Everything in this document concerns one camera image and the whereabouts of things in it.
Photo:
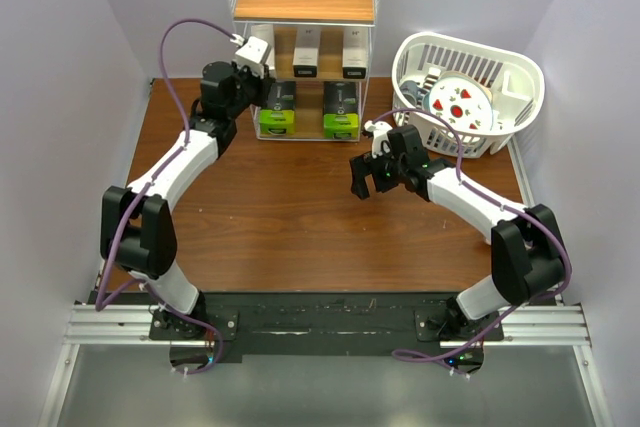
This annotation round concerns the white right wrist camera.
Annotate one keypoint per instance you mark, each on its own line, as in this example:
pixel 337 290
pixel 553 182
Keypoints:
pixel 378 131

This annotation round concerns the black green razor box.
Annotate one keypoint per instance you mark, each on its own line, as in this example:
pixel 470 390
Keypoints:
pixel 278 117
pixel 340 110

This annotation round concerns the watermelon pattern plate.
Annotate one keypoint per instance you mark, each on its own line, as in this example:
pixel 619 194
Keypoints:
pixel 461 101

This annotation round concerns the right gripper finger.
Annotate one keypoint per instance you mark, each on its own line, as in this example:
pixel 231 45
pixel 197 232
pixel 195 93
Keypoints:
pixel 359 186
pixel 361 165

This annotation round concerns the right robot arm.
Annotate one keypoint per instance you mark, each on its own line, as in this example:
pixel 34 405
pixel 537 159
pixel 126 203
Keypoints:
pixel 528 257

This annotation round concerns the white plastic dish basket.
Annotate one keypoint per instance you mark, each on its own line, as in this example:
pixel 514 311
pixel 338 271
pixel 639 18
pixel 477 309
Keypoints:
pixel 515 82

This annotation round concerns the aluminium frame rail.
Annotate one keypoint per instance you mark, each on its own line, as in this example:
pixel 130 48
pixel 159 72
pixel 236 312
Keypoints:
pixel 279 217

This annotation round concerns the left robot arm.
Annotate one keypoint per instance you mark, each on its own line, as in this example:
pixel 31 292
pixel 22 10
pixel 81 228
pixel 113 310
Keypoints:
pixel 137 230

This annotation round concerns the narrow silver razor box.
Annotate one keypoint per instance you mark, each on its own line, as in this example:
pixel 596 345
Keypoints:
pixel 355 52

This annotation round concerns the silver box with H logo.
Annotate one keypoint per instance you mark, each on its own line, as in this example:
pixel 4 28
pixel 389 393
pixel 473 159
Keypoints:
pixel 306 51

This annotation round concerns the small silver box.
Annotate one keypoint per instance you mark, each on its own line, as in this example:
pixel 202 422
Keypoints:
pixel 266 32

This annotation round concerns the grey item in basket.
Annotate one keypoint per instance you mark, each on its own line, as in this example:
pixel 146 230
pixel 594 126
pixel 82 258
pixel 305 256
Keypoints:
pixel 413 93

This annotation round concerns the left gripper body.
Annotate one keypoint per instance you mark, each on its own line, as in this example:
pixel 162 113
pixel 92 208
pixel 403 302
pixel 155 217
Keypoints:
pixel 251 90

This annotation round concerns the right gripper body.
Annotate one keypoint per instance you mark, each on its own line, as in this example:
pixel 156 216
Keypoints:
pixel 387 174

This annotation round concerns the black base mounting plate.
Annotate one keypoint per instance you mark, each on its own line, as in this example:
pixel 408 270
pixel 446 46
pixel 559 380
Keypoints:
pixel 409 327

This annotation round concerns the white wire wooden shelf rack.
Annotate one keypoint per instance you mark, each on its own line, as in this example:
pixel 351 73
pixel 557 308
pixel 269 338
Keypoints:
pixel 331 16

